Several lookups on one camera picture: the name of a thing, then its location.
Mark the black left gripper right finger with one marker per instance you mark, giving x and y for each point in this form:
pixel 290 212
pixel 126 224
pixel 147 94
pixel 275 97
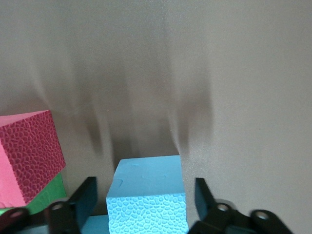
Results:
pixel 207 209

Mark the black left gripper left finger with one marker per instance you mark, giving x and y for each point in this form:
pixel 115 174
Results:
pixel 78 207

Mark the light blue foam block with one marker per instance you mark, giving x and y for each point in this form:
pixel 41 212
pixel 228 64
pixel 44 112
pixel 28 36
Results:
pixel 96 224
pixel 146 175

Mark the green foam block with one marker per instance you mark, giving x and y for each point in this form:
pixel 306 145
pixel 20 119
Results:
pixel 48 192

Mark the red foam block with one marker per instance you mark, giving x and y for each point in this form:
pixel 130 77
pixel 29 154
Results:
pixel 29 146

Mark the brown table mat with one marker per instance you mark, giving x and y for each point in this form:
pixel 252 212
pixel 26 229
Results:
pixel 170 48

